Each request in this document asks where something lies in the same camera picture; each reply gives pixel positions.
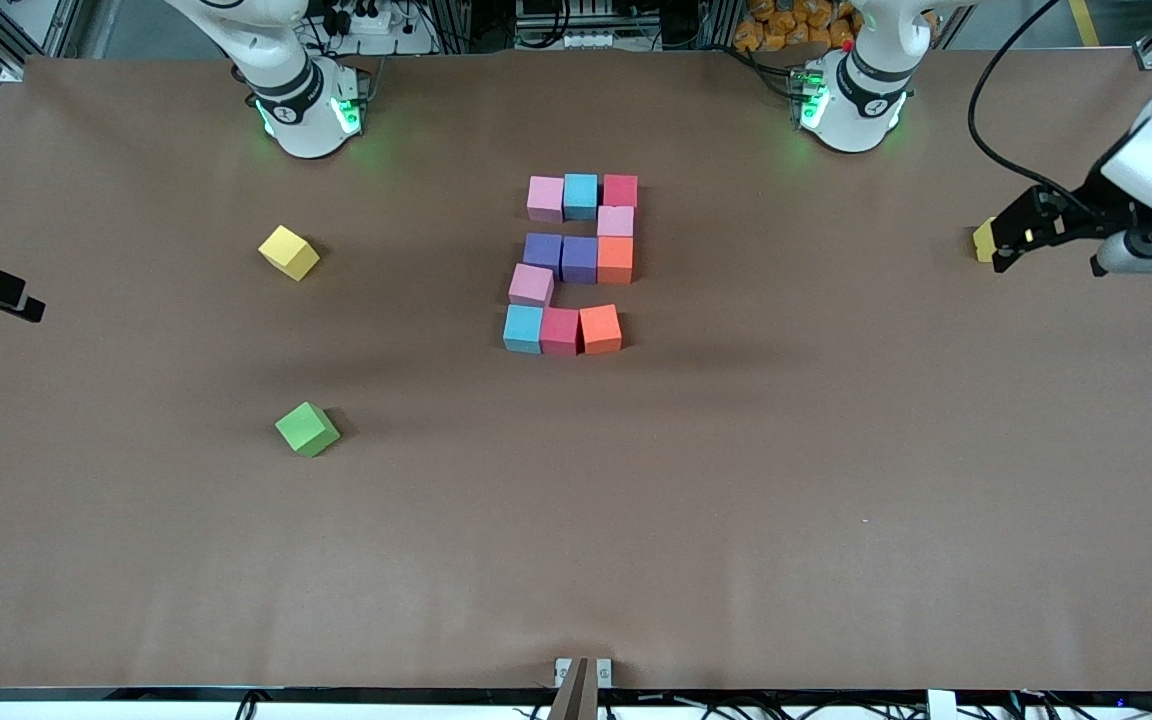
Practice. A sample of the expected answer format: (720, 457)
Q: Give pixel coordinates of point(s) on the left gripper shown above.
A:
(1086, 207)

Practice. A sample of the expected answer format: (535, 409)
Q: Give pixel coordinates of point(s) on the red foam cube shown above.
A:
(559, 332)
(621, 190)

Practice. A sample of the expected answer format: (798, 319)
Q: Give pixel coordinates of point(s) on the pink foam cube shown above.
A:
(531, 285)
(545, 198)
(615, 220)

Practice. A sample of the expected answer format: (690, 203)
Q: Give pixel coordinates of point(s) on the orange foam cube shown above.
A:
(600, 328)
(615, 260)

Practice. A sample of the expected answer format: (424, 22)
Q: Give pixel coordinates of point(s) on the blue foam cube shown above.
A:
(580, 195)
(523, 328)

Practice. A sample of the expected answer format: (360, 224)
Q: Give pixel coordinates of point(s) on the purple foam cube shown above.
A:
(579, 260)
(542, 252)

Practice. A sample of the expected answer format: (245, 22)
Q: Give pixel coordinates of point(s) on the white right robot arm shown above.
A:
(301, 120)

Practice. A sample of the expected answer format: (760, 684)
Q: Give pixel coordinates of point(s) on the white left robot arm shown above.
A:
(861, 110)

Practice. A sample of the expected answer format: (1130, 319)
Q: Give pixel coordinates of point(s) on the yellow foam cube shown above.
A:
(983, 240)
(288, 252)

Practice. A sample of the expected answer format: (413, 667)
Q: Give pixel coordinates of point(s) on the green foam cube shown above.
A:
(306, 428)

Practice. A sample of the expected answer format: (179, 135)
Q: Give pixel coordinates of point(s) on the orange lumpy bag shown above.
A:
(776, 25)

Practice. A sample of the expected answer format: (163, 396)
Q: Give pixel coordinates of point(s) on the white power strip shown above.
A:
(376, 22)

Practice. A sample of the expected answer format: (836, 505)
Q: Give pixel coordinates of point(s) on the white label tag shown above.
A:
(941, 705)

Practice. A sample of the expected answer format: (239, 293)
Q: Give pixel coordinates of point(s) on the grey electronics rack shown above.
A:
(566, 20)

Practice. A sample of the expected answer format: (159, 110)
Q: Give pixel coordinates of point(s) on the large table cover sheet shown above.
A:
(576, 560)

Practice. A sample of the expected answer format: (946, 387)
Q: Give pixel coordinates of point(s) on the small white bracket plates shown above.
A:
(563, 668)

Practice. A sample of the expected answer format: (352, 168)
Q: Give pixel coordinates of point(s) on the brown camera mount post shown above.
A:
(574, 698)

